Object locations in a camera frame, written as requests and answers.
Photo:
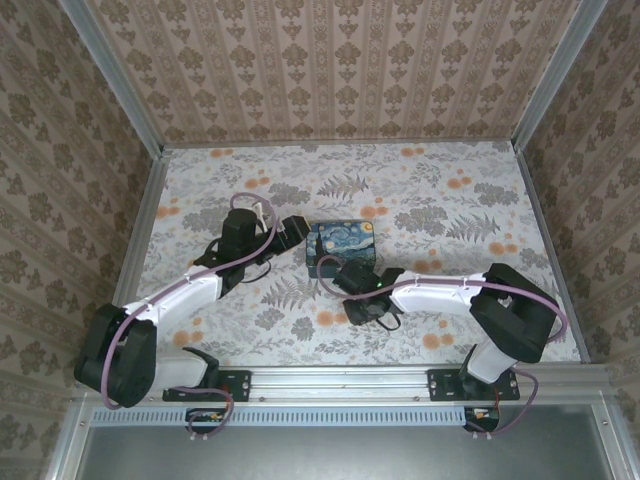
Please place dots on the starry night print tin box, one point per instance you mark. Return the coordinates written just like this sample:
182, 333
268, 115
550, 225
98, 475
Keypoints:
345, 240

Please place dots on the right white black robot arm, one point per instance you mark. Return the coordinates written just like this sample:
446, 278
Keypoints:
435, 297

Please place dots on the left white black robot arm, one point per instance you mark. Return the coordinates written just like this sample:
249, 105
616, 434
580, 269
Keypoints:
185, 296

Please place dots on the floral patterned table cover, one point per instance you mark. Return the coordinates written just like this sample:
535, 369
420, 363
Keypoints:
425, 200

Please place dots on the grey metal sheet panel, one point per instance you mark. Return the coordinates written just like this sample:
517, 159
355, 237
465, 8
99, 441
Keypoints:
340, 452

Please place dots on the black controller board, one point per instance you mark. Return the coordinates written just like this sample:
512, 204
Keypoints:
205, 417
482, 416

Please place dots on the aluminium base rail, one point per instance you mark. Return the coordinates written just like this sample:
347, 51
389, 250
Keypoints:
340, 382

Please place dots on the aluminium rear rail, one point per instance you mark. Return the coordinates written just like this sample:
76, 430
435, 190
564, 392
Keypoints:
340, 145

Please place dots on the aluminium side rail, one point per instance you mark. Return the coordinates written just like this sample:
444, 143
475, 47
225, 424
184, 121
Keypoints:
550, 250
134, 250

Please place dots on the aluminium frame post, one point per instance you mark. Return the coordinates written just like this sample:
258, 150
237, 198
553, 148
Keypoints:
555, 75
117, 75

